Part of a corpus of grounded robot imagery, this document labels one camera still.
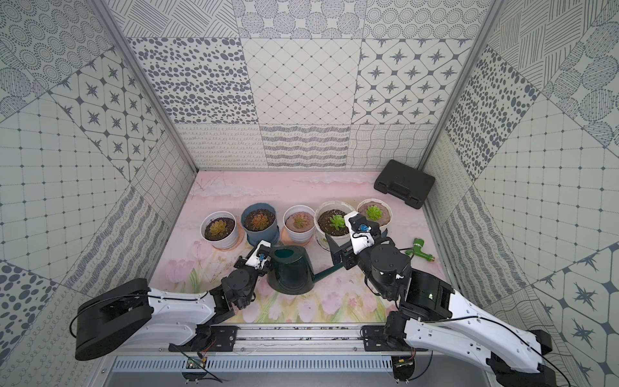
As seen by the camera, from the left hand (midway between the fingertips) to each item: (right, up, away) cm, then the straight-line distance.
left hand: (257, 240), depth 80 cm
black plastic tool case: (+61, +21, +31) cm, 72 cm away
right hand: (+27, +7, -16) cm, 32 cm away
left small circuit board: (-16, -37, -9) cm, 41 cm away
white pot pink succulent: (+14, +5, +8) cm, 17 cm away
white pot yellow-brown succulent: (-16, +3, +8) cm, 18 cm away
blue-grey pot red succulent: (-1, +5, +10) cm, 11 cm away
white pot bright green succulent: (+43, +9, +11) cm, 45 cm away
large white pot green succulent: (+25, +6, +10) cm, 28 cm away
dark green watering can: (+12, -9, -2) cm, 15 cm away
